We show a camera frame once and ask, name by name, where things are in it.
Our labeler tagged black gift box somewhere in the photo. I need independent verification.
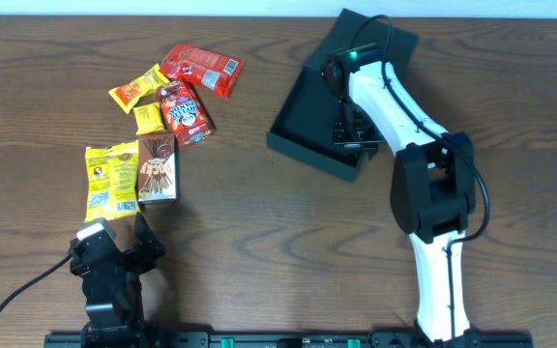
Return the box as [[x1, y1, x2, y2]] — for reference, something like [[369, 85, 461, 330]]
[[265, 8, 420, 184]]

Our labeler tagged brown Pocky box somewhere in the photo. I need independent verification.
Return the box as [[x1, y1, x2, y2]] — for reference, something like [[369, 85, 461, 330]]
[[137, 132, 179, 204]]

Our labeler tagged yellow snack bag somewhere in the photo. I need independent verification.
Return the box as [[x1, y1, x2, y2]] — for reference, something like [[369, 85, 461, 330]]
[[85, 140, 139, 222]]

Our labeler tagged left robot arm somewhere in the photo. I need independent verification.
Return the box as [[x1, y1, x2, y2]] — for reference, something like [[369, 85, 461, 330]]
[[68, 213, 165, 347]]

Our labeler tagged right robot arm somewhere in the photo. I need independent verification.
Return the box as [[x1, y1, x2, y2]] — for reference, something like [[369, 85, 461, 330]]
[[320, 43, 476, 346]]

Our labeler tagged small yellow snack packet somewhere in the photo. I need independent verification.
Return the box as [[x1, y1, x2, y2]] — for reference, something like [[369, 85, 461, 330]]
[[132, 102, 165, 135]]

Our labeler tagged red Hello Panda box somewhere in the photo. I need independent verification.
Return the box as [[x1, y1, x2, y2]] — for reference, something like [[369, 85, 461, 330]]
[[155, 79, 215, 147]]

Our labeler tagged red candy bag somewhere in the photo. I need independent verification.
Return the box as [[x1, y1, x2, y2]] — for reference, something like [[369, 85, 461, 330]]
[[160, 44, 244, 99]]

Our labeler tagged orange yellow candy wrapper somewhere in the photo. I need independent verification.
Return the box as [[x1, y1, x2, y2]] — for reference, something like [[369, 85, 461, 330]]
[[108, 64, 169, 114]]

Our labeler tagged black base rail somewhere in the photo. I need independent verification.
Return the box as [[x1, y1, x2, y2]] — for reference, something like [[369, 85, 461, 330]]
[[44, 331, 534, 348]]

